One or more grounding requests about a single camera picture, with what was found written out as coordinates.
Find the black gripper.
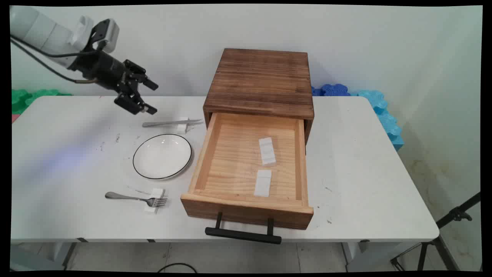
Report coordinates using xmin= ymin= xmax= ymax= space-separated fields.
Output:
xmin=69 ymin=49 xmax=159 ymax=115

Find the steel table knife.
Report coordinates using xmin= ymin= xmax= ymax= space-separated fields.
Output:
xmin=142 ymin=119 xmax=203 ymax=128

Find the white plate with black rim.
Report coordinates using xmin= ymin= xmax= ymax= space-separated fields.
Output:
xmin=133 ymin=133 xmax=193 ymax=180

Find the green foam mat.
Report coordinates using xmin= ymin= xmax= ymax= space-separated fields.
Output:
xmin=11 ymin=89 xmax=73 ymax=115

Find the steel fork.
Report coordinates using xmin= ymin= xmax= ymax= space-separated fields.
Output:
xmin=105 ymin=191 xmax=168 ymax=208

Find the light wooden drawer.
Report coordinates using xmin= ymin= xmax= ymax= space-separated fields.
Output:
xmin=180 ymin=112 xmax=314 ymax=231

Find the dark wooden drawer cabinet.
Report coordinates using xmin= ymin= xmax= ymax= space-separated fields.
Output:
xmin=203 ymin=48 xmax=315 ymax=145

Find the white table leg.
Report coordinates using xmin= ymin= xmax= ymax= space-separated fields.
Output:
xmin=48 ymin=242 xmax=78 ymax=270
xmin=341 ymin=241 xmax=371 ymax=272

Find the dark blue foam mat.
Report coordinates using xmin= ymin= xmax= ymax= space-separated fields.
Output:
xmin=311 ymin=83 xmax=351 ymax=97

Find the light blue foam mat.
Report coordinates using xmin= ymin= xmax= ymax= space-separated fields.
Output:
xmin=349 ymin=90 xmax=405 ymax=152

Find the black tripod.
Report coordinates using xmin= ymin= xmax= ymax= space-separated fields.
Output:
xmin=390 ymin=192 xmax=482 ymax=272

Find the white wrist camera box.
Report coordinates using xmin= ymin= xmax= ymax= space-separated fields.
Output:
xmin=90 ymin=18 xmax=120 ymax=53

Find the black floor cable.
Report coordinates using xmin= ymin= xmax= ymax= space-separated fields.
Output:
xmin=157 ymin=262 xmax=197 ymax=273

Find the black drawer handle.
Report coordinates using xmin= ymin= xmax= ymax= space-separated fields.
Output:
xmin=204 ymin=212 xmax=283 ymax=245

